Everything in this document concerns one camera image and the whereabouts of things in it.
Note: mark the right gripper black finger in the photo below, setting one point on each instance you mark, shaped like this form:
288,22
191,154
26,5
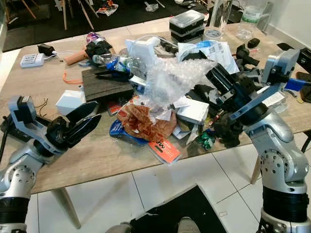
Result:
219,80
227,74

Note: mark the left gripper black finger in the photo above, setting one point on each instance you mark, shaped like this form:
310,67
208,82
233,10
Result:
87,128
82,111

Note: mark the clear bubble wrap sheet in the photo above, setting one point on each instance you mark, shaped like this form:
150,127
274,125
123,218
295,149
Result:
167,80

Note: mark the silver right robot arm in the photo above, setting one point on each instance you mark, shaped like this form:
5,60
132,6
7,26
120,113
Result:
279,165

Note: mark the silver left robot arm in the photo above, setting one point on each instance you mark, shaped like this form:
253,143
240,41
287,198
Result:
19,177

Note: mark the small white cardboard box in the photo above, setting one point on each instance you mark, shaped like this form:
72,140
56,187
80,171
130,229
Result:
70,102

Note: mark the white bag blue label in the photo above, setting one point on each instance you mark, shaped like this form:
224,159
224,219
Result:
218,52

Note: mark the black angular plastic part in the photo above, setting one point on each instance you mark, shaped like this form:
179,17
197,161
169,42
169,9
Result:
247,56

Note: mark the dark flat board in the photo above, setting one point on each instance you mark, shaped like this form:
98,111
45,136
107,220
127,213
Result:
102,88

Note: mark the blue plastic packaging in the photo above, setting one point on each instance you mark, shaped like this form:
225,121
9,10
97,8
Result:
119,131

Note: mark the black lumpy object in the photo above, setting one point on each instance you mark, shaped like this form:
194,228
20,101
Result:
227,131

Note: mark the flat white box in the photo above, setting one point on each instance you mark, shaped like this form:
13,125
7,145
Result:
193,110

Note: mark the small black oval gadget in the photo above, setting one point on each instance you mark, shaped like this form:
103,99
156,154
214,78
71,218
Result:
254,42

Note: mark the clear tape roll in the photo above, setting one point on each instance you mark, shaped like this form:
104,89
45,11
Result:
213,33

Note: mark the black pliers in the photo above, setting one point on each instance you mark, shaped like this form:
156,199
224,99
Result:
114,75

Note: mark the clear bottle blue label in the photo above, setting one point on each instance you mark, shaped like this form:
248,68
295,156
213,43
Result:
107,60

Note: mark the clear bottle green label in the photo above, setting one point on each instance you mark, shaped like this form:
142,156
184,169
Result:
250,22

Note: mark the green candy wrapper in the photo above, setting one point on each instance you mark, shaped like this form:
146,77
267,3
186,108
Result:
205,141

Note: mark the tall clear glass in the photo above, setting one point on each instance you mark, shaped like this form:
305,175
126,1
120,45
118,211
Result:
222,13

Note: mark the black case clear lid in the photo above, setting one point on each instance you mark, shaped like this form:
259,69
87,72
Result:
187,25

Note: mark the black flat device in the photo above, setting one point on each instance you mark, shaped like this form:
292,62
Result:
296,51

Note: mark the white power strip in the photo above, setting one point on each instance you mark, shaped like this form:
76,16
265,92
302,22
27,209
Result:
31,60

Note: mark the black power adapter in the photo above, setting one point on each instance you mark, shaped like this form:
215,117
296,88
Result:
46,49

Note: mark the purple foil wrapper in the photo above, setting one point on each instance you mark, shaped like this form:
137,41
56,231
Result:
93,38

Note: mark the wooden table leg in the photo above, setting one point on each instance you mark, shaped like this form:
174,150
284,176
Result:
65,208
256,170

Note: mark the white square plastic box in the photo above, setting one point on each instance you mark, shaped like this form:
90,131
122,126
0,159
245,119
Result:
143,53

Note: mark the orange printed card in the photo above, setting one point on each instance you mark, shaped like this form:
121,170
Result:
165,151

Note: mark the empty clear plastic bottle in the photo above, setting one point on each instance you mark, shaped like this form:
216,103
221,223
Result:
151,7

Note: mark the wooden chair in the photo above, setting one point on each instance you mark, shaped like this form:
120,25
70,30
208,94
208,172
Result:
75,12

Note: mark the black carpet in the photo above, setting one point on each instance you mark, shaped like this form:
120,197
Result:
126,22

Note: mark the grey left robot foot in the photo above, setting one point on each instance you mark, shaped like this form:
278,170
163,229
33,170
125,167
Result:
117,228

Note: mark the grey robot foot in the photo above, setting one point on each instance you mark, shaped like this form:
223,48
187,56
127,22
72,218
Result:
188,225
117,228

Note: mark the colourful wrapper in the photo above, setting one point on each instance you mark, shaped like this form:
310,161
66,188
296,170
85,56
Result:
107,8

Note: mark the black floor mat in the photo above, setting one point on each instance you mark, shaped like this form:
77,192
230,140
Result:
170,208

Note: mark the grey right robot foot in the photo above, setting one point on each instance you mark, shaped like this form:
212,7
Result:
188,225

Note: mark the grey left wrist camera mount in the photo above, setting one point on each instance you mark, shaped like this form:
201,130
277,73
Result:
24,111

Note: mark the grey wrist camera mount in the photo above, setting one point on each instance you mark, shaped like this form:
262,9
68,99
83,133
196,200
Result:
24,111
279,65

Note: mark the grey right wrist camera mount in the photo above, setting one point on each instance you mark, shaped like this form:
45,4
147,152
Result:
279,65

